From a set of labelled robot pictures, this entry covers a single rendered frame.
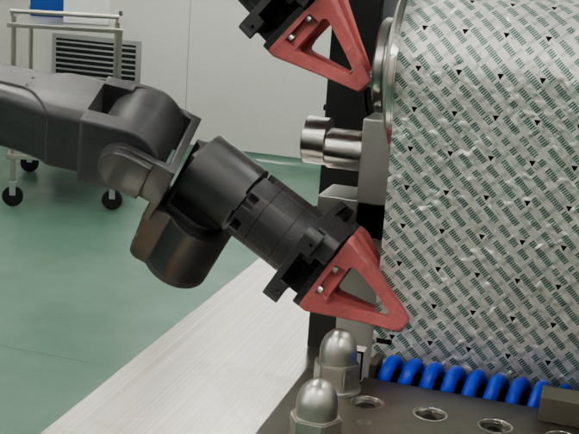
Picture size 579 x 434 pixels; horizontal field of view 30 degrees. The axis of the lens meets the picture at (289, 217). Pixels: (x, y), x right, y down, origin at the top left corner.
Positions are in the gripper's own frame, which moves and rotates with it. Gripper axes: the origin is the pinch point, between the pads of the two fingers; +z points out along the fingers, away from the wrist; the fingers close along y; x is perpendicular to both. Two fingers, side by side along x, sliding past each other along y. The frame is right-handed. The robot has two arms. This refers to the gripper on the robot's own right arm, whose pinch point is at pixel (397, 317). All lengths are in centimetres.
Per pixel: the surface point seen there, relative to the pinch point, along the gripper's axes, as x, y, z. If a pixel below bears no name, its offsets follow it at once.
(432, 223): 7.7, 0.3, -2.2
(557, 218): 13.6, 0.2, 4.5
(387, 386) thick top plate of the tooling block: -2.8, 5.0, 2.3
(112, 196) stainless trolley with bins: -192, -398, -134
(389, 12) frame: 12.3, -41.0, -20.1
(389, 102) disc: 13.2, 1.2, -10.0
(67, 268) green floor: -185, -302, -108
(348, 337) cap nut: -0.7, 7.4, -2.0
